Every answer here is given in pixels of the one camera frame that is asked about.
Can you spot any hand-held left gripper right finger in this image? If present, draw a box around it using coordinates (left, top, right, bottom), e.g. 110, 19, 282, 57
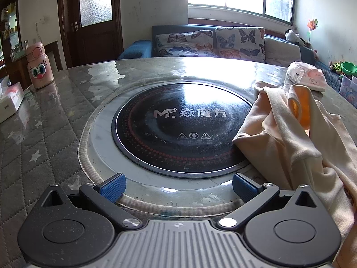
217, 173, 321, 228

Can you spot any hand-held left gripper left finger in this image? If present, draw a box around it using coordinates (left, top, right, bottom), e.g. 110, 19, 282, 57
38, 173, 141, 229

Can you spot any cream fleece garment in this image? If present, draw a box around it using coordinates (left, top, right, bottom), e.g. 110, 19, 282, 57
232, 81, 357, 268

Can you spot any round black induction cooktop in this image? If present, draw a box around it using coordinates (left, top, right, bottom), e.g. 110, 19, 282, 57
111, 82, 254, 178

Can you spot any pink white tissue pack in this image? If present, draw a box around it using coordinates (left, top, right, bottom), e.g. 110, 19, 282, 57
285, 61, 327, 92

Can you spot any white tissue box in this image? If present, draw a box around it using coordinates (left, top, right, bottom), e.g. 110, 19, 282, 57
0, 75, 25, 124

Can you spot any pink cartoon face bottle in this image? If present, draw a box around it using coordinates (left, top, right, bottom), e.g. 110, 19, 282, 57
26, 42, 54, 90

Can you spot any beige cushion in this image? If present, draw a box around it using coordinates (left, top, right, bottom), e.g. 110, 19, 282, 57
264, 36, 303, 67

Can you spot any blue sofa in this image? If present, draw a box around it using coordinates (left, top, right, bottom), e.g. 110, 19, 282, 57
123, 24, 357, 101

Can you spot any clear plastic storage box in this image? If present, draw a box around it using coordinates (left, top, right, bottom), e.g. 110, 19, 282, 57
339, 75, 357, 101

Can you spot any square butterfly print cushion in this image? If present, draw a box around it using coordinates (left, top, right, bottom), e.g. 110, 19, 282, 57
215, 27, 266, 63

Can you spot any dark wooden door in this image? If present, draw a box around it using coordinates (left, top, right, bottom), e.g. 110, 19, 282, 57
57, 0, 125, 69

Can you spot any green plush toy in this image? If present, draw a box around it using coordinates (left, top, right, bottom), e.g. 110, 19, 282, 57
330, 61, 345, 74

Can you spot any wide butterfly print cushion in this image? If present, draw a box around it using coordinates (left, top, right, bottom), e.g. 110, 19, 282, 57
155, 30, 216, 59

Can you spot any panda plush toy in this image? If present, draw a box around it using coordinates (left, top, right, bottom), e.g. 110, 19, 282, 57
284, 29, 304, 45

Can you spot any green plastic basin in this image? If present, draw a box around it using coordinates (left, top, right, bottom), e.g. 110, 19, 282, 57
341, 61, 357, 76

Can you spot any colourful pinwheel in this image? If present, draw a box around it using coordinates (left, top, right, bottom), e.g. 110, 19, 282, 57
307, 19, 319, 48

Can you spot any wooden shelf cabinet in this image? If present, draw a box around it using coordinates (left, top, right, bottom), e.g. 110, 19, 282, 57
0, 0, 31, 90

